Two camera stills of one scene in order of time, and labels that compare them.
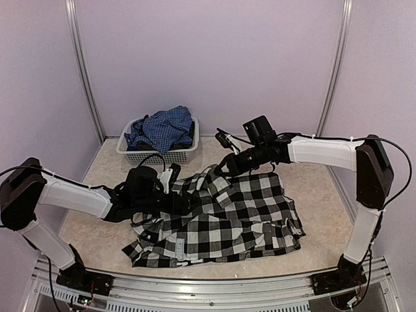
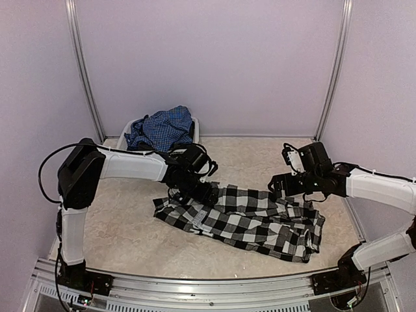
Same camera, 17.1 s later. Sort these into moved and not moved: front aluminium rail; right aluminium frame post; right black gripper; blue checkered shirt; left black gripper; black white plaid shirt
Moved: right black gripper; left black gripper; black white plaid shirt
Not moved: blue checkered shirt; right aluminium frame post; front aluminium rail
